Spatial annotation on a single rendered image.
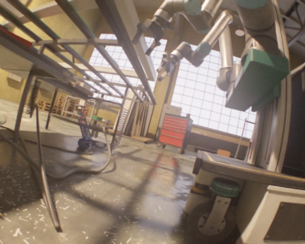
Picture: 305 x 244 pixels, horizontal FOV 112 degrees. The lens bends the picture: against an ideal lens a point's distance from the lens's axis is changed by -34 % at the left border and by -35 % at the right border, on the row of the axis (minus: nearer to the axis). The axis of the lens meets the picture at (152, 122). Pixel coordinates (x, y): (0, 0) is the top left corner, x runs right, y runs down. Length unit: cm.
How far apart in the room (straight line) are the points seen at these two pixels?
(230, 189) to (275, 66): 44
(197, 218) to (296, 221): 36
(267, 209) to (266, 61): 47
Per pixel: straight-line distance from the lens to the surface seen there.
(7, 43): 78
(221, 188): 52
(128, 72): 166
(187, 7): 76
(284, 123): 74
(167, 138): 412
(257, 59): 58
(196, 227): 61
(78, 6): 90
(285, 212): 57
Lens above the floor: 36
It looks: 4 degrees up
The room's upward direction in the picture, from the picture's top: 15 degrees clockwise
